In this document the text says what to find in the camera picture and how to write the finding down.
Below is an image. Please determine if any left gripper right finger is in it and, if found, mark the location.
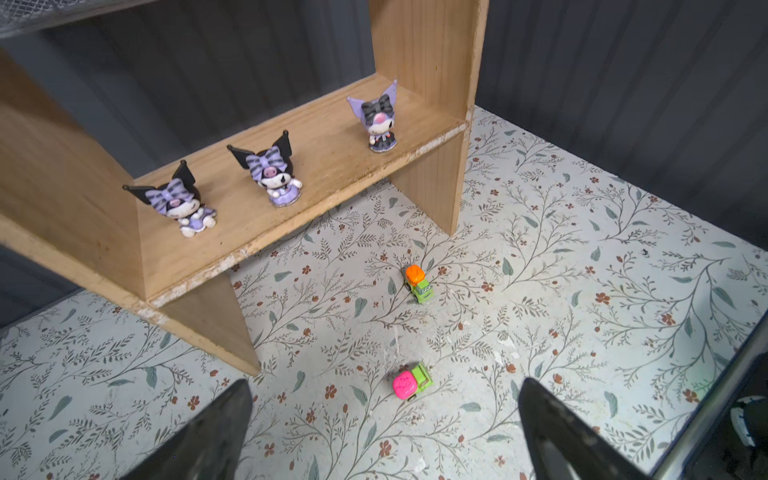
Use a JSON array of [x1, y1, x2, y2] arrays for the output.
[[518, 378, 648, 480]]

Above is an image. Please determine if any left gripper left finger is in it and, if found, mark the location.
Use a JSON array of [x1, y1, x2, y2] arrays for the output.
[[124, 379, 253, 479]]

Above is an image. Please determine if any black purple toy figure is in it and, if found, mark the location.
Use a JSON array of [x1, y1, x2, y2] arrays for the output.
[[122, 160, 217, 238], [227, 130, 303, 207]]

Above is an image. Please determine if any light purple toy figure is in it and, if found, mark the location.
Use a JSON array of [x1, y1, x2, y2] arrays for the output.
[[347, 80, 398, 153]]

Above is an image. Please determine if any wooden two-tier shelf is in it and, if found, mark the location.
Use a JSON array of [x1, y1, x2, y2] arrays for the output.
[[1, 1, 489, 375]]

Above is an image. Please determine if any pink green toy car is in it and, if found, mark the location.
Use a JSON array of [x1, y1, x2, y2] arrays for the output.
[[392, 363, 434, 401]]

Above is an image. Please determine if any floral patterned table mat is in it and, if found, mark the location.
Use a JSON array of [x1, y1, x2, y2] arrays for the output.
[[0, 106, 768, 480]]

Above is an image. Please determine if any orange green toy truck far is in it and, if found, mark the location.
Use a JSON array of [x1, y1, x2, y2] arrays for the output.
[[405, 264, 434, 304]]

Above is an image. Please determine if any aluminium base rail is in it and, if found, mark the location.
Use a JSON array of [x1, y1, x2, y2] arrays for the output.
[[650, 313, 767, 479]]

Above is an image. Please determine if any white wire mesh basket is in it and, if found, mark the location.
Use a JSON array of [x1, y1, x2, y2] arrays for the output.
[[0, 0, 154, 39]]

